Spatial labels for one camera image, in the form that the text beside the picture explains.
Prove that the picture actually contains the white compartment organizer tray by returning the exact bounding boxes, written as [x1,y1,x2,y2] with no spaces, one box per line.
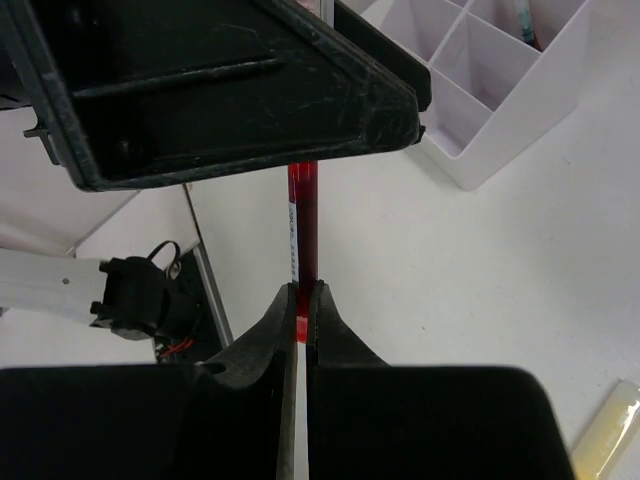
[362,0,592,191]

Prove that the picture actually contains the yellow highlighter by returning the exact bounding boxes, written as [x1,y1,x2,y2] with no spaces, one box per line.
[571,380,639,479]

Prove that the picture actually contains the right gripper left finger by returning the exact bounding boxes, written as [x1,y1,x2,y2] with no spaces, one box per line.
[1,285,296,479]

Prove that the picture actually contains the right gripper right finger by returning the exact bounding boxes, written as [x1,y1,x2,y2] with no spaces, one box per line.
[306,282,574,479]

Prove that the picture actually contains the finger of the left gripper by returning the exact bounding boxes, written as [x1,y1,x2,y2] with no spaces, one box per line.
[1,1,420,192]
[334,1,432,112]

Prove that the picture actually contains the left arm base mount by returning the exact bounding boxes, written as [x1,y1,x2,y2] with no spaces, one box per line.
[153,243,234,364]

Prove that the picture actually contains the red clear pen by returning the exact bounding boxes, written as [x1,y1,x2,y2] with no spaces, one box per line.
[285,160,321,480]

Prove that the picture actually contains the green black pen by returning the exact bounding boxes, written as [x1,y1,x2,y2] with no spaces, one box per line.
[513,0,542,52]

